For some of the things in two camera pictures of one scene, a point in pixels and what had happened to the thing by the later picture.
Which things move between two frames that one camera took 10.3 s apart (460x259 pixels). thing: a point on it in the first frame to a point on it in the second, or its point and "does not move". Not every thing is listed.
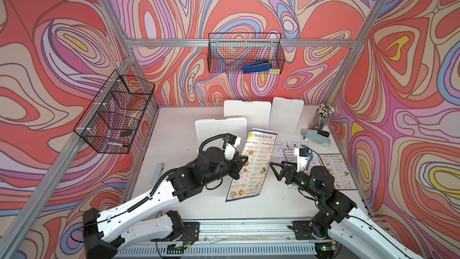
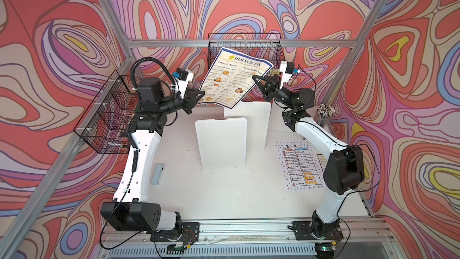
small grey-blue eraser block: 159,168 does not move
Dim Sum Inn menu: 259,147 to 229,81
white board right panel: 284,114 does not move
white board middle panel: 257,113 does not move
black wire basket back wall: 227,53 does not move
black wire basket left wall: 111,123 does not move
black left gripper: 236,165 to 187,101
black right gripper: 291,171 to 271,90
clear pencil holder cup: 324,111 does not move
